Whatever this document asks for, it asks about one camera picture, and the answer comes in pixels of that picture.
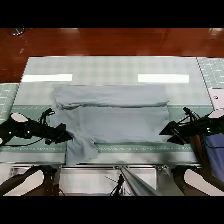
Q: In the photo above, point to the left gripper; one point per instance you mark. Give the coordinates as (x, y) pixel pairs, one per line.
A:
(58, 133)

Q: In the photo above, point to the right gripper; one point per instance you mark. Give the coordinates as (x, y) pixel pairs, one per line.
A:
(189, 129)

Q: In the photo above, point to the grey T-shirt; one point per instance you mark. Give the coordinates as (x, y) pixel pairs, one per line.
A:
(113, 116)

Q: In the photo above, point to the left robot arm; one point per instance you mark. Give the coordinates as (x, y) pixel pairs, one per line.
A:
(23, 128)

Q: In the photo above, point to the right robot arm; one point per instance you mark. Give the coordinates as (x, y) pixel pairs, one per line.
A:
(208, 125)

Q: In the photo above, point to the blue garment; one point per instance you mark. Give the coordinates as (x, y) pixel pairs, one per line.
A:
(215, 156)

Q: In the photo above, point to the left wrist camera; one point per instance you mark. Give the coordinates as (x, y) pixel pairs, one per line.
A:
(48, 115)

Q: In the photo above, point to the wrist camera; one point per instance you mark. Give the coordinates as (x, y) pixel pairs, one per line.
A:
(190, 114)
(48, 115)

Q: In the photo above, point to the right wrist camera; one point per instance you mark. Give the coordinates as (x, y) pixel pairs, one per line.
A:
(190, 114)

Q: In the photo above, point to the silver frame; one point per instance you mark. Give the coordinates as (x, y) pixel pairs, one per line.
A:
(140, 183)

